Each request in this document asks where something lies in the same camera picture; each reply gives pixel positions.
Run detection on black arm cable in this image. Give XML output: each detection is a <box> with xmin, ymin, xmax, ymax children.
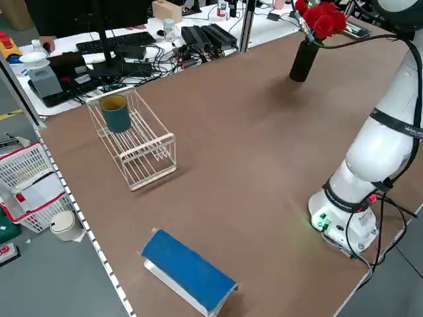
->
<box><xmin>295</xmin><ymin>9</ymin><xmax>423</xmax><ymax>189</ymax></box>

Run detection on light brown block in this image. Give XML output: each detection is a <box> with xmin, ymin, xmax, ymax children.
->
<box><xmin>152</xmin><ymin>0</ymin><xmax>183</xmax><ymax>24</ymax></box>

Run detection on black computer monitor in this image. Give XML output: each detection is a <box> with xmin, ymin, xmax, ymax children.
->
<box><xmin>24</xmin><ymin>0</ymin><xmax>153</xmax><ymax>80</ymax></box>

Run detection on black finned metal box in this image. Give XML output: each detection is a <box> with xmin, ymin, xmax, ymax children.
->
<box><xmin>180</xmin><ymin>25</ymin><xmax>212</xmax><ymax>53</ymax></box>
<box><xmin>201</xmin><ymin>23</ymin><xmax>239</xmax><ymax>50</ymax></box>

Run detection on grey tissue box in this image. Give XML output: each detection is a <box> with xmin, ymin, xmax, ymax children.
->
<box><xmin>28</xmin><ymin>65</ymin><xmax>63</xmax><ymax>99</ymax></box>

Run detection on white wire rack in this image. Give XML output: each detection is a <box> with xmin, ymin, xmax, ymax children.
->
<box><xmin>86</xmin><ymin>88</ymin><xmax>178</xmax><ymax>192</ymax></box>

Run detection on black power adapter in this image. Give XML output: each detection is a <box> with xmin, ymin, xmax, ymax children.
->
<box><xmin>116</xmin><ymin>45</ymin><xmax>148</xmax><ymax>61</ymax></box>

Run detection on clear jar pale blue lid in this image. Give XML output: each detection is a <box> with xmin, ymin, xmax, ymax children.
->
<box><xmin>163</xmin><ymin>18</ymin><xmax>176</xmax><ymax>42</ymax></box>

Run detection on dark green box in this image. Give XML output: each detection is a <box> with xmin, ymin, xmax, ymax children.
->
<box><xmin>0</xmin><ymin>204</ymin><xmax>21</xmax><ymax>245</ymax></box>

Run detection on black cylindrical vase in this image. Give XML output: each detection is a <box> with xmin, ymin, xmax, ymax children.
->
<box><xmin>289</xmin><ymin>40</ymin><xmax>321</xmax><ymax>83</ymax></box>

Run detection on red flower bouquet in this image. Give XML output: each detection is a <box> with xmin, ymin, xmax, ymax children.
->
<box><xmin>302</xmin><ymin>1</ymin><xmax>348</xmax><ymax>46</ymax></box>

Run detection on black keyboard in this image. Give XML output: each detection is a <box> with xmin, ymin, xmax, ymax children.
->
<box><xmin>75</xmin><ymin>31</ymin><xmax>157</xmax><ymax>55</ymax></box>

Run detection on white stacked bowls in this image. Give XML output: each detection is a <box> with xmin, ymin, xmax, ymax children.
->
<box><xmin>19</xmin><ymin>52</ymin><xmax>51</xmax><ymax>71</ymax></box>

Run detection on black box red label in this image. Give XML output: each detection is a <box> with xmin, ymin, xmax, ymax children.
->
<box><xmin>49</xmin><ymin>52</ymin><xmax>89</xmax><ymax>87</ymax></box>

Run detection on shiny metal tray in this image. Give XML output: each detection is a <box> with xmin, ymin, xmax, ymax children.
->
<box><xmin>342</xmin><ymin>23</ymin><xmax>371</xmax><ymax>39</ymax></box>

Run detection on brown cardboard box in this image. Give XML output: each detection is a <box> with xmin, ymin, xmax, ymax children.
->
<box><xmin>0</xmin><ymin>0</ymin><xmax>34</xmax><ymax>32</ymax></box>

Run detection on black base cable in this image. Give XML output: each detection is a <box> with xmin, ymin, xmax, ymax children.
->
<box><xmin>343</xmin><ymin>190</ymin><xmax>418</xmax><ymax>270</ymax></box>

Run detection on white basket red rim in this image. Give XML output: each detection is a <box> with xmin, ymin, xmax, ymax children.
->
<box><xmin>0</xmin><ymin>142</ymin><xmax>72</xmax><ymax>234</ymax></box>

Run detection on aluminium corner frame post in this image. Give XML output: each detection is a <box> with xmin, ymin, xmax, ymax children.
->
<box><xmin>0</xmin><ymin>52</ymin><xmax>48</xmax><ymax>129</ymax></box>

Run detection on teal cup yellow inside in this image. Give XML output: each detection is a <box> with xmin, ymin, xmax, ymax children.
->
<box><xmin>100</xmin><ymin>94</ymin><xmax>132</xmax><ymax>133</ymax></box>

